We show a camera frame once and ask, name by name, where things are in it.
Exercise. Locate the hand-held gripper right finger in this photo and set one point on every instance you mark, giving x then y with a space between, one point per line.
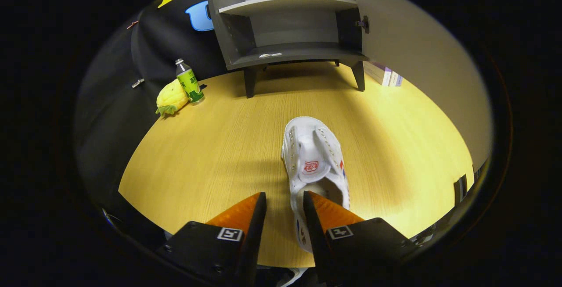
316 243

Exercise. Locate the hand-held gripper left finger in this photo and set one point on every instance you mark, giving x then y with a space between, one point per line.
252 243

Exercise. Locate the white shoe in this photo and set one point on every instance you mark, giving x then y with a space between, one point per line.
314 151

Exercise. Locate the grey shoe cabinet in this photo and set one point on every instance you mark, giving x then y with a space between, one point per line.
281 52

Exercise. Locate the beige shoe cabinet door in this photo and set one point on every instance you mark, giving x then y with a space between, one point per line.
430 59

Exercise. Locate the dark rectangular block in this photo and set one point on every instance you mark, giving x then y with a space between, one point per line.
460 189

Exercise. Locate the yellow plush toy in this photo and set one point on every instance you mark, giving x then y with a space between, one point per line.
171 97

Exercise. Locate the green label drink bottle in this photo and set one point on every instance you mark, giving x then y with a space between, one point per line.
190 83

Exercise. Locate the white clothes peg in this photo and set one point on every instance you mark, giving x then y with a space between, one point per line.
137 83

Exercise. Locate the black backdrop cloth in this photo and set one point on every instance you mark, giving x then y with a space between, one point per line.
149 45

